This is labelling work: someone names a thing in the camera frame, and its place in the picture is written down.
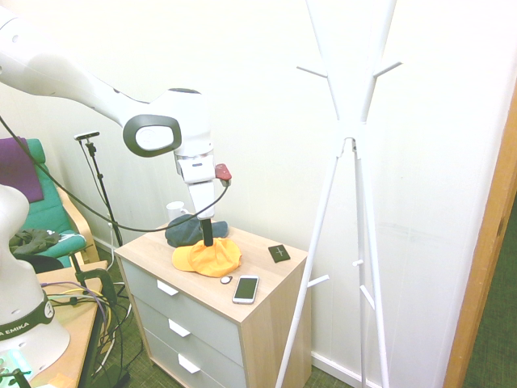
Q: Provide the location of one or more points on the white smartphone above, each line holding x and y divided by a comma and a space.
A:
246, 289

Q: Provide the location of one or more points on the black wallet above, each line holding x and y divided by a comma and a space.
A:
279, 254

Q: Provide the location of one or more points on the purple cloth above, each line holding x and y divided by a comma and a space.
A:
16, 174

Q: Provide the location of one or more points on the dark blue denim cap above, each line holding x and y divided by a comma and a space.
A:
182, 233

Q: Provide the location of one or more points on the black tripod stand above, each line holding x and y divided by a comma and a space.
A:
102, 182

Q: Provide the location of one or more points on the white coat rack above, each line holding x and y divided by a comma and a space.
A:
350, 125

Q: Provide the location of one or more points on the dark metal clamp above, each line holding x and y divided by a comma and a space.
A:
106, 283

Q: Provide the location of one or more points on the red wrist camera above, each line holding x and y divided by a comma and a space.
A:
223, 171

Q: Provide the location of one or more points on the small round key fob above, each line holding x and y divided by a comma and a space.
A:
226, 279

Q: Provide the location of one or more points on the dark crumpled garment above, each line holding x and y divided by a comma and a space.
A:
32, 240

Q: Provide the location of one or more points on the green wooden armchair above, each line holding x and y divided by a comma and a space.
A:
52, 218

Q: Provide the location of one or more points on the black bar camera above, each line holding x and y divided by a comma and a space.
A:
87, 135

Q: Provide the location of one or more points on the wooden dresser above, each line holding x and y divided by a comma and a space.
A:
262, 323

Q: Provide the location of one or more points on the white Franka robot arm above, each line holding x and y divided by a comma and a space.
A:
101, 97

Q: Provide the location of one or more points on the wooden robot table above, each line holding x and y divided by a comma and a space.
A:
76, 327

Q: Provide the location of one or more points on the white mug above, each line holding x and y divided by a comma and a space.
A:
174, 210

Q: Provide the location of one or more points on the orange smiley cap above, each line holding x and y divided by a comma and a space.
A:
210, 260

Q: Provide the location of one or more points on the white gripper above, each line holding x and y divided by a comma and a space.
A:
200, 190

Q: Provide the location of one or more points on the grey dresser drawer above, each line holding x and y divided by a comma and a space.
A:
202, 315
210, 351
161, 355

